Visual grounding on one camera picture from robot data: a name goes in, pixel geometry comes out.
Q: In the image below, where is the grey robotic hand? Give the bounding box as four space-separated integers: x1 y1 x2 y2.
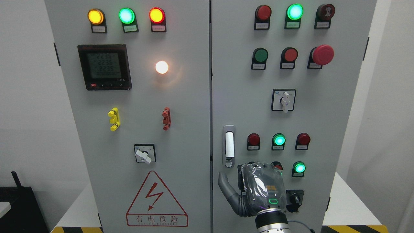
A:
218 161 287 217

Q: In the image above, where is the grey cable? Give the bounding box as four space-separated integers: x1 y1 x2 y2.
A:
287 220 316 233

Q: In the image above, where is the red push button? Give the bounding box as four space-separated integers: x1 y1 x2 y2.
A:
271 161 283 171
279 47 298 70

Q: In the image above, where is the green lit light middle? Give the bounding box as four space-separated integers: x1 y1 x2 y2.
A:
271 133 286 151

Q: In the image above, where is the red push button lower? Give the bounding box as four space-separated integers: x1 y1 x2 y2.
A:
271 161 283 171

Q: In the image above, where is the grey cabinet door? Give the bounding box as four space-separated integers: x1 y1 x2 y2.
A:
45 0 211 233
211 0 377 233

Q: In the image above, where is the green lit light top right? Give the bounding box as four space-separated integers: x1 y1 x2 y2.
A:
284 3 304 29

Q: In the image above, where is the black rotary knob switch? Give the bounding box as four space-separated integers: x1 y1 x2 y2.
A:
286 189 304 213

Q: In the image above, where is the silver swing door handle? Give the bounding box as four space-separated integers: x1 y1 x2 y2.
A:
222 125 235 168

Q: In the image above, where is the white lit indicator light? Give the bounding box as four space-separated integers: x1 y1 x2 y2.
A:
155 61 169 74

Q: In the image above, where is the green indicator light top left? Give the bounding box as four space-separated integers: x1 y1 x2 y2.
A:
118 7 139 33

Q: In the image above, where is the red lit indicator light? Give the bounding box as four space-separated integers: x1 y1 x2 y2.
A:
149 7 167 32

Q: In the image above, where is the yellow terminal connector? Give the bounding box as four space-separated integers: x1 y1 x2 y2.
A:
107 107 120 131

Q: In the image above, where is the red terminal connector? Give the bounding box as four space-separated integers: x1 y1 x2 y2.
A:
162 107 171 131

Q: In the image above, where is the green lit push button lower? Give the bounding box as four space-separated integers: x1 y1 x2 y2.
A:
291 161 306 177

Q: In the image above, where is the grey right cabinet door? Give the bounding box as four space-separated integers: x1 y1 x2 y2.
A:
211 0 377 233

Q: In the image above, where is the red push button upper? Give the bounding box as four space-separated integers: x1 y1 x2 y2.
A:
279 47 298 70

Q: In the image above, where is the yellow indicator light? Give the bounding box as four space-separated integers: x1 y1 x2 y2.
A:
88 8 107 33

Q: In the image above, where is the red indicator light middle right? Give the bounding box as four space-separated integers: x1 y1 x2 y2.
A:
295 133 311 150

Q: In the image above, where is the black digital power meter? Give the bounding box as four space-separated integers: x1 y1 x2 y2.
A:
77 44 132 91

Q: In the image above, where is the green lit light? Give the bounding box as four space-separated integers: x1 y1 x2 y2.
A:
284 3 304 29
271 133 286 151

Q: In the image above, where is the grey left cabinet door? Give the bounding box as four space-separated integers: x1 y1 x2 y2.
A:
45 0 211 233

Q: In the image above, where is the white rotary switch left door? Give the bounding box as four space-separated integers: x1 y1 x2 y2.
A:
134 144 157 165

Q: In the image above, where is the green push button upper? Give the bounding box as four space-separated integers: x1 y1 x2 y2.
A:
251 48 268 70

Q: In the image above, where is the black red buzzer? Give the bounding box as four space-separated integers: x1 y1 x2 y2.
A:
314 4 335 29

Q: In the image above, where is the white rotary switch upper right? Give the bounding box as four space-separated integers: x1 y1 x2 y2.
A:
271 89 296 113

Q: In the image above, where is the red electric hazard sticker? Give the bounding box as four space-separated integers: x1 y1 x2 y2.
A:
126 171 188 227

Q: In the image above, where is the red emergency stop button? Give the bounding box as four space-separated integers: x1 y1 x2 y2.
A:
307 44 334 69

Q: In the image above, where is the red indicator light top right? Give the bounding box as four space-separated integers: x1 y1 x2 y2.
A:
254 5 272 30

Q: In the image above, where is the red indicator light middle left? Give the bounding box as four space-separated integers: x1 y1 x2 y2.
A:
247 133 260 151

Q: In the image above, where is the black box with antenna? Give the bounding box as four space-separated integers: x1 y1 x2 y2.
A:
0 171 49 233

